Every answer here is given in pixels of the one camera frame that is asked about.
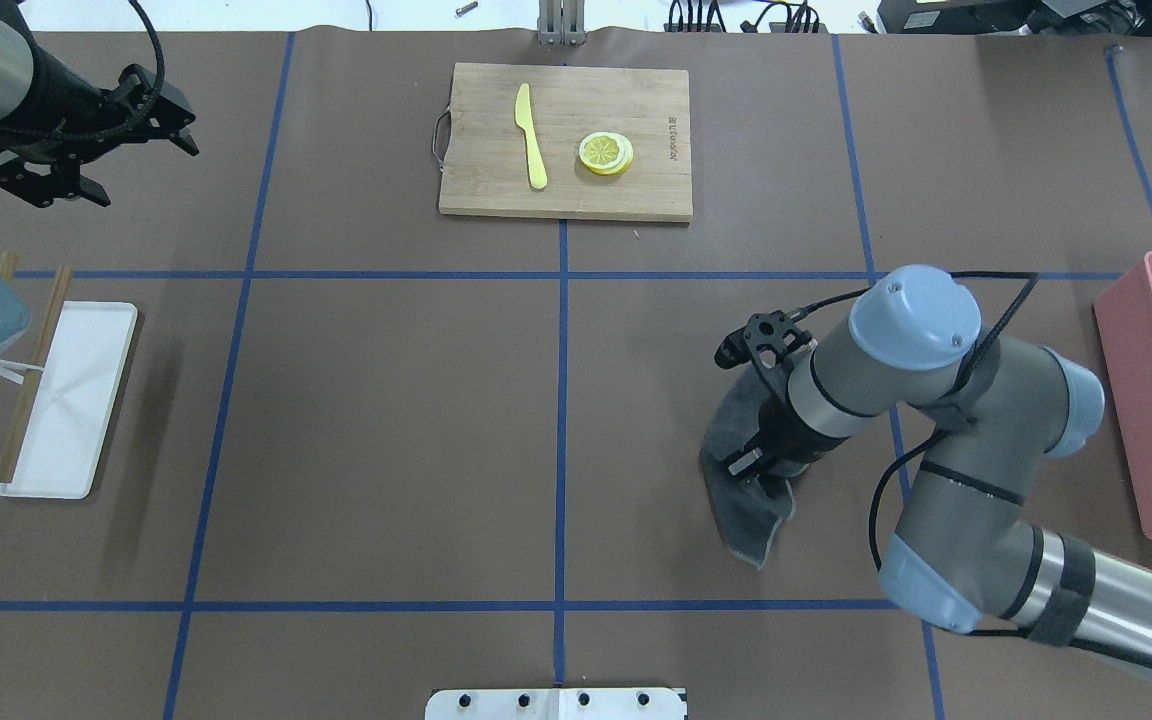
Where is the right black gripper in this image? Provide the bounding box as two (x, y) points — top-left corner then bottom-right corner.
(728, 397), (842, 480)

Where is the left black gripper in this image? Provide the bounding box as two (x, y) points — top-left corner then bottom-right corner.
(0, 60), (200, 209)

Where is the grey cloth towel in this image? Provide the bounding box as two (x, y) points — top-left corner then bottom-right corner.
(699, 369), (806, 570)

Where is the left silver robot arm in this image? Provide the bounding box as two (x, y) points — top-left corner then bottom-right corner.
(0, 1), (198, 353)

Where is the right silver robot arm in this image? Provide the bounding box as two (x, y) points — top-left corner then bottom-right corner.
(699, 264), (1152, 680)

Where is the white towel rack stand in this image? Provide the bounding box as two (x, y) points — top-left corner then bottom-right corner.
(0, 252), (141, 500)

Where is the yellow lemon slice toy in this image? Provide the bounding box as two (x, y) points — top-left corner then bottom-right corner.
(577, 131), (635, 176)

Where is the wooden cutting board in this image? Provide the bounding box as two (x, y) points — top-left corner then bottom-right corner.
(438, 61), (694, 223)

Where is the yellow plastic knife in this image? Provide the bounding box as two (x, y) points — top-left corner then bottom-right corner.
(513, 82), (550, 191)

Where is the white camera pillar base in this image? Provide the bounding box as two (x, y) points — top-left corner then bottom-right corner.
(424, 687), (689, 719)

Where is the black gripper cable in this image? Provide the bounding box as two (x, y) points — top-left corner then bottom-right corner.
(796, 270), (1043, 576)

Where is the aluminium frame post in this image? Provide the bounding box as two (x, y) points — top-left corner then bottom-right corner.
(536, 0), (588, 47)

